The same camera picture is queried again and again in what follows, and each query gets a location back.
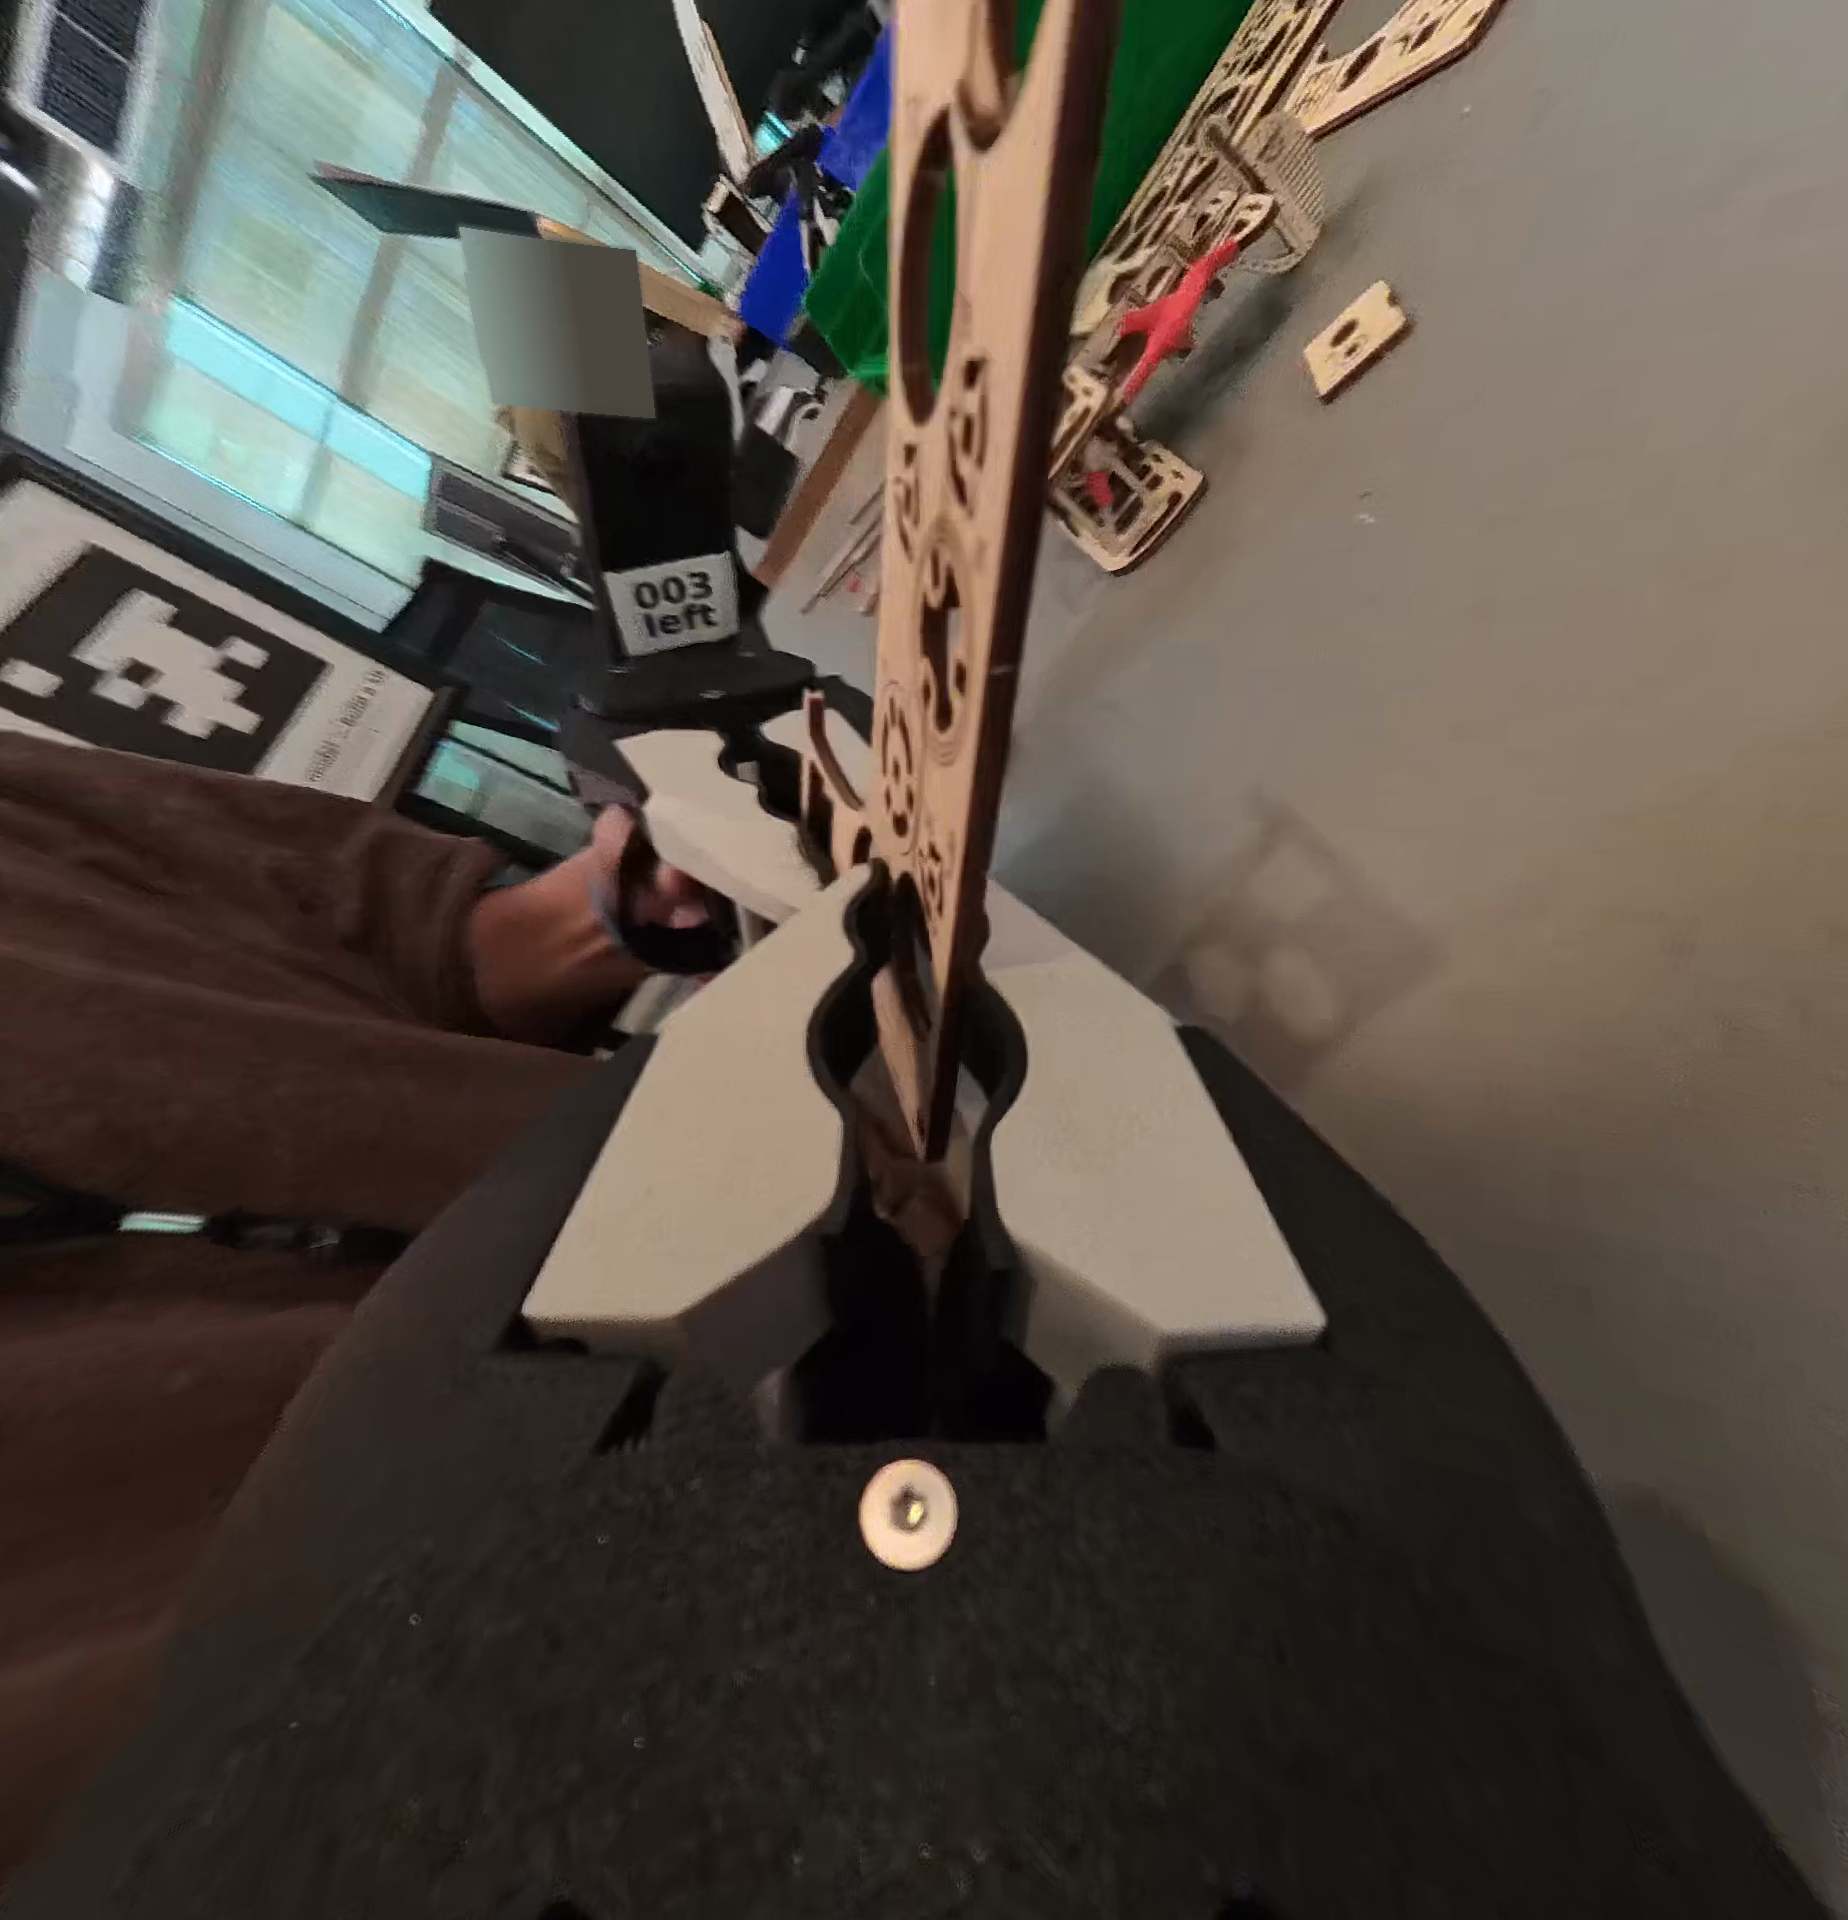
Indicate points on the laser-cut wooden sheet with holes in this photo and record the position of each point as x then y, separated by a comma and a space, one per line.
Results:
999, 299

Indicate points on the white air vent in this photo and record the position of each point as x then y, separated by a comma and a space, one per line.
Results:
91, 68

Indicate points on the person's left forearm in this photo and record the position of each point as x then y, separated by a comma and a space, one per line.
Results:
188, 962

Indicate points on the person's brown clothed torso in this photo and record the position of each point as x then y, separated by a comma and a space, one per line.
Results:
86, 1501

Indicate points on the grey desk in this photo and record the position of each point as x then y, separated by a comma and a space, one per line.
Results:
1541, 749

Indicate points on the forked laser-cut wooden sheet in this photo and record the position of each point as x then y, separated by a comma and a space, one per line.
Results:
1388, 76

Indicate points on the black chair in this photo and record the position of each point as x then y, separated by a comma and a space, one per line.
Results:
781, 171

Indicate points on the person's left hand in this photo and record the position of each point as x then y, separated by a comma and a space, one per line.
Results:
546, 943

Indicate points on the green plastic bin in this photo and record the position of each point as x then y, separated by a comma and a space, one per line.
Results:
1134, 119

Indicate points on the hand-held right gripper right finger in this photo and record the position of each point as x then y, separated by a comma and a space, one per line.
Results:
1134, 1187

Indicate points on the red plastic tool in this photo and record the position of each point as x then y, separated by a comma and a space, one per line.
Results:
1165, 330

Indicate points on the curved pale wooden strip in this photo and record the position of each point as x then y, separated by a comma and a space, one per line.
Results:
714, 80

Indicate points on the small square wooden piece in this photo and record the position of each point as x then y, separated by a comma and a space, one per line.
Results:
1357, 343

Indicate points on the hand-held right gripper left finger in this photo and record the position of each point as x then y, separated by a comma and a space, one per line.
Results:
686, 1187

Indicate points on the grey slatted unit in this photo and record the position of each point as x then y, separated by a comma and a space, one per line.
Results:
505, 523

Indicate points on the blue plastic bin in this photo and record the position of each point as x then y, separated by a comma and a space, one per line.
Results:
781, 268

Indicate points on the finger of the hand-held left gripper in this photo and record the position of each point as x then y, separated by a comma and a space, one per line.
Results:
785, 729
714, 822

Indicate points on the ribbed wooden fan piece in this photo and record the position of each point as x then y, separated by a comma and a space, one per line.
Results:
1284, 179

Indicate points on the partly built wooden model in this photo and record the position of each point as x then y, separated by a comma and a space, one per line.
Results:
1142, 516

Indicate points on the dark flat panel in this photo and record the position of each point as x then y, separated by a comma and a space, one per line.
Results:
400, 201

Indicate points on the large laser-cut wooden sheet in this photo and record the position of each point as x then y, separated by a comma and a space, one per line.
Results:
1147, 247

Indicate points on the black monitor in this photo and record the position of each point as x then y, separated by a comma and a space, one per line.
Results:
593, 92

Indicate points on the framed black-white marker poster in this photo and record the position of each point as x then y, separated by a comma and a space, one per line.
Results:
144, 659

